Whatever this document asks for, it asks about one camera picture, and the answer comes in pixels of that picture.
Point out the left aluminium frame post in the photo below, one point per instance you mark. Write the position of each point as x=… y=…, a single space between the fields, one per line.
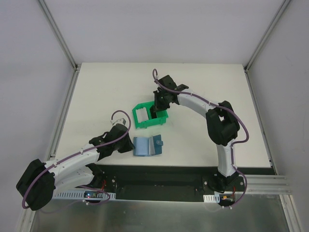
x=57 y=33

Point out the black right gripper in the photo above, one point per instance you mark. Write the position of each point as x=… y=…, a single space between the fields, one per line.
x=159 y=102

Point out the aluminium front rail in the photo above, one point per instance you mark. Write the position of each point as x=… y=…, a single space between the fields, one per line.
x=260 y=184

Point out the blue leather card holder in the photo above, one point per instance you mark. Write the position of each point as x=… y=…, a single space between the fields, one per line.
x=147 y=146

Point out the right white cable duct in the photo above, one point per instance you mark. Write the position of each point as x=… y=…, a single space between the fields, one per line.
x=211 y=198

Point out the green plastic bin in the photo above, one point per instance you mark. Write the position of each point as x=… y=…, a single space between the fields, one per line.
x=142 y=116

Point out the white cable duct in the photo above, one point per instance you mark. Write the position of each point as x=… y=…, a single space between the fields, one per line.
x=84 y=194
x=211 y=198

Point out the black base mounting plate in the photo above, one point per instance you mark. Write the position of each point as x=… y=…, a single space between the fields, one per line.
x=154 y=183

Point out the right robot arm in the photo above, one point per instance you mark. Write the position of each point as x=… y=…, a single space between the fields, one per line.
x=222 y=125

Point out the left white cable duct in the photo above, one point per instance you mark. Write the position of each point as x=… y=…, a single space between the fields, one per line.
x=84 y=194

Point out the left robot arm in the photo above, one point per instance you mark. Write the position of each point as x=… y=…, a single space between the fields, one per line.
x=41 y=181

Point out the aluminium frame post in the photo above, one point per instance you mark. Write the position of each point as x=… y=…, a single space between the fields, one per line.
x=268 y=32
x=57 y=33

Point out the right aluminium frame post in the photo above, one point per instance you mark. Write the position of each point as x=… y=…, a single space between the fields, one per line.
x=268 y=32

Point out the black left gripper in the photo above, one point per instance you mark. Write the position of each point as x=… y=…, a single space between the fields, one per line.
x=124 y=144

